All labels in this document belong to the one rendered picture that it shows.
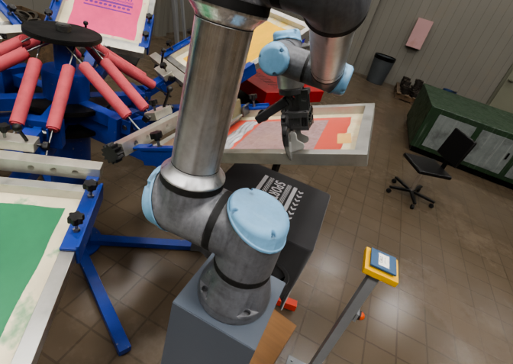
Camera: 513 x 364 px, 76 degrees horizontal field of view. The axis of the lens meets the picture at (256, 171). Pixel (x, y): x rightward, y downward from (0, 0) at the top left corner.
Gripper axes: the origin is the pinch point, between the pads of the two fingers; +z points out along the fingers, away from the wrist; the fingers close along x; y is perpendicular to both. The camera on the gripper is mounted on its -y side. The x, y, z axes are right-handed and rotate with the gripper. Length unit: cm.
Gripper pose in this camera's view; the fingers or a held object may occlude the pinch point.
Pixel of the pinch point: (290, 153)
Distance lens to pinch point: 102.1
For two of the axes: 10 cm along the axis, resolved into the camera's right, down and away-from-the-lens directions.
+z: 1.3, 9.0, 4.1
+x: 3.4, -4.3, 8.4
